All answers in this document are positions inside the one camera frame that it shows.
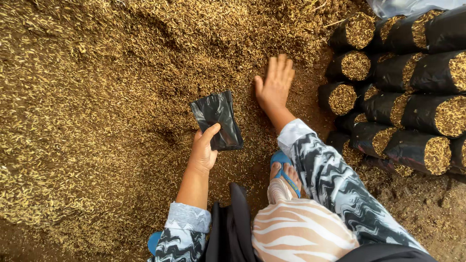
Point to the blue flip-flop sandal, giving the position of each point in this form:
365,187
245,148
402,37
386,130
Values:
153,242
281,158

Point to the person's left hand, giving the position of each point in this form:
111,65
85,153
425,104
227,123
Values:
201,154

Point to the person's right foot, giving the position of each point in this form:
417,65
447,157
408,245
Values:
290,176

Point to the stack of husk-filled black polybags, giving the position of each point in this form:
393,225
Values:
407,105

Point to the beige striped trouser leg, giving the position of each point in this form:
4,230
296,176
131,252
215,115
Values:
298,229

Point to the person's right hand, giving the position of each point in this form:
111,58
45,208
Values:
275,91

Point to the clear plastic sheet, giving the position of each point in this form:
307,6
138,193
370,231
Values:
400,6

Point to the bundle of black polybags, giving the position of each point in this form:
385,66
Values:
218,116

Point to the heap of rice husk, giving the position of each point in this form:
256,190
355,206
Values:
91,91

